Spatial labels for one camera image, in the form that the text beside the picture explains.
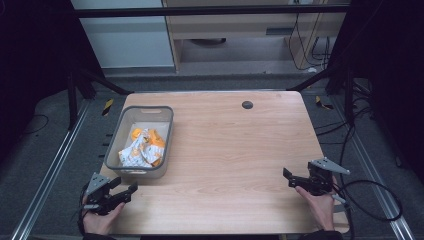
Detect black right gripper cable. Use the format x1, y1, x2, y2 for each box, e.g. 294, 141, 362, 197
332, 179, 403, 223

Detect black curtain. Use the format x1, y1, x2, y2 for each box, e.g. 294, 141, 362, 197
0, 0, 103, 164
328, 0, 424, 186

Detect crumpled orange white wrapper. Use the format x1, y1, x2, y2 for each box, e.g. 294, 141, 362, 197
118, 128, 167, 169

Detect light wooden desk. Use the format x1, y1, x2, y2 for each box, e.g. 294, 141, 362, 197
162, 0, 351, 73

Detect white cabinet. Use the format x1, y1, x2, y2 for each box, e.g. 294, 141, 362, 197
70, 0, 176, 70

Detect person's right hand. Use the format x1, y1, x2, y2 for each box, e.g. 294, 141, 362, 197
294, 176, 338, 232

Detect black horizontal frame bar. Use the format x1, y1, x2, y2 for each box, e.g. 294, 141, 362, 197
74, 4, 351, 19

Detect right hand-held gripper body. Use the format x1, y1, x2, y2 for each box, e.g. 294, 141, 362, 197
301, 157, 351, 197

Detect thin black floor cable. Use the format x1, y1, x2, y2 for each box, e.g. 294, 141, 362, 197
19, 113, 50, 136

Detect person's left hand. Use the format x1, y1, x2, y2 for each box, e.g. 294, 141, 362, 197
82, 196, 126, 234

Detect aluminium floor rail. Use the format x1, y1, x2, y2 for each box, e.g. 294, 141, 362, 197
10, 99, 92, 240
332, 95, 417, 240

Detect yellow black tape strip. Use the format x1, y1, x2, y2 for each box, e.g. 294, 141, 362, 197
314, 95, 335, 111
101, 98, 115, 117

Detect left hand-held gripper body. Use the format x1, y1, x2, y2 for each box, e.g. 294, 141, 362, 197
83, 172, 125, 216

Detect black hanging desk cables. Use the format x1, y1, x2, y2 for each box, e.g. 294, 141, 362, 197
287, 12, 332, 72

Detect grey plastic bin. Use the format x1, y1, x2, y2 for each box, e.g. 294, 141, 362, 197
104, 105, 175, 179

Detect black floor cables bundle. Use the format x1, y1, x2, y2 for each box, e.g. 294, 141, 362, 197
314, 79, 376, 168

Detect black metal stand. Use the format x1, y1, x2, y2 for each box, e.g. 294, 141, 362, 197
287, 64, 356, 128
65, 66, 135, 132

